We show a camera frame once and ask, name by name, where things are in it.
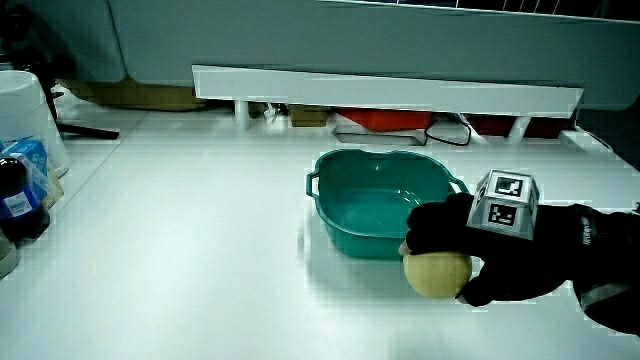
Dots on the person's right hand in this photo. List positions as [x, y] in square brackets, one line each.
[505, 260]

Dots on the yellow pear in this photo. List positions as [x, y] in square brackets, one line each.
[436, 276]

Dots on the person's right forearm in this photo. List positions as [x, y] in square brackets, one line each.
[615, 260]

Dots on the white desk shelf riser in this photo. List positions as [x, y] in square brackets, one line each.
[380, 92]

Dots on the white desk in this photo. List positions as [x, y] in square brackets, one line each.
[200, 250]

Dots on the dark red box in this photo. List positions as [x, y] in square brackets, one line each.
[492, 125]

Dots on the green plastic basin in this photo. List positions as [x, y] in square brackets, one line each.
[370, 200]

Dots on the white flat tray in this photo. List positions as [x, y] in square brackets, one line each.
[375, 136]

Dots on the orange box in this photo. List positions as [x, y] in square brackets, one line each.
[385, 119]

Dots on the small brown box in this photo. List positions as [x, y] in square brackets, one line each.
[308, 116]

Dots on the cardboard box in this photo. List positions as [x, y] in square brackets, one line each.
[135, 96]

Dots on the blue carton box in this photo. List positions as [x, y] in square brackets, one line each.
[31, 155]

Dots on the dark bottle with blue label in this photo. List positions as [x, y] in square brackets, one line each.
[17, 205]

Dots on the black tripod stand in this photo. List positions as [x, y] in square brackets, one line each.
[47, 75]

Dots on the white rounded container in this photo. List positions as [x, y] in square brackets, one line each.
[6, 255]

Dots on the white plastic bucket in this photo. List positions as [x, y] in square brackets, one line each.
[22, 110]

